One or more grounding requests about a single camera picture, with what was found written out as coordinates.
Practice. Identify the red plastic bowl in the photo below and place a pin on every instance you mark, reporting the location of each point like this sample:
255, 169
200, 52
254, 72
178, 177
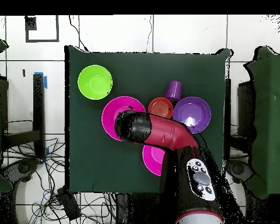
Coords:
160, 107

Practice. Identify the magenta plastic bowl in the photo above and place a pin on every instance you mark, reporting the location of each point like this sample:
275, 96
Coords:
109, 116
154, 158

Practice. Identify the purple plastic cup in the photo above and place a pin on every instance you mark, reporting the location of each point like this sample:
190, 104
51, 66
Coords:
173, 89

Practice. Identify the purple plastic bowl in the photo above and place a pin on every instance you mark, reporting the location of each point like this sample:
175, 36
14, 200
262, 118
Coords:
193, 112

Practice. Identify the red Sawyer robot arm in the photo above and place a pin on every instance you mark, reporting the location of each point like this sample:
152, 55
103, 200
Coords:
168, 133

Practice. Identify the dark green tablecloth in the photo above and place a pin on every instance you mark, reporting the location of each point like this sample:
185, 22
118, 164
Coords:
130, 70

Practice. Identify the large lime green bowl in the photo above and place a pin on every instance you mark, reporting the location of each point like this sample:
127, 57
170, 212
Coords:
95, 82

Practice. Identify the blue tape strip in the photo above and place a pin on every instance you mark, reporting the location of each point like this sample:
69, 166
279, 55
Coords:
45, 82

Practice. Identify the black metal stand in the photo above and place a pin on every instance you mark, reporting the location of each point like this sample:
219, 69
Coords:
38, 105

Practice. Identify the black floor box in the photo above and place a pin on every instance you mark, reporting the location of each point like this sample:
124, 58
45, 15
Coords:
68, 205

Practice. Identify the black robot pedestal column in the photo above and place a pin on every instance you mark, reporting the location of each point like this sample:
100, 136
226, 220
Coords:
140, 210

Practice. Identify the grey pedestal foot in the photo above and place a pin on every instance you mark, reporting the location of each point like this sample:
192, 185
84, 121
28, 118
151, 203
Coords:
23, 168
238, 169

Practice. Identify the black square floor frame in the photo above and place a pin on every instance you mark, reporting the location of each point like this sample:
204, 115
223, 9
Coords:
42, 40

